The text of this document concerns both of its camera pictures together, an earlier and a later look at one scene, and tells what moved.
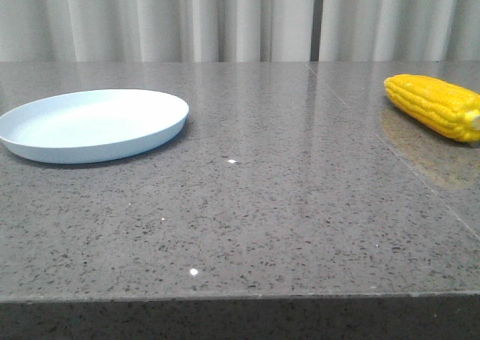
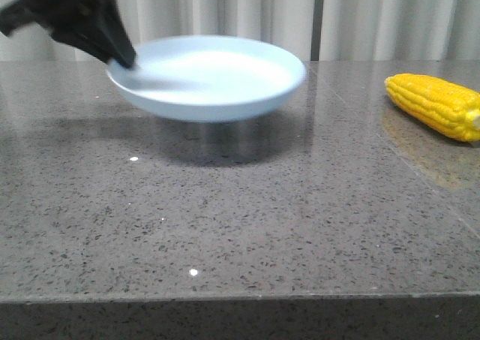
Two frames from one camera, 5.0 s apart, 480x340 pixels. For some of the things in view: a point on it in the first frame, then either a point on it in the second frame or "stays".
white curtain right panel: x=400 y=20 stays
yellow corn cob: x=444 y=107 stays
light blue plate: x=91 y=126 -> x=209 y=79
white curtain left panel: x=155 y=20 stays
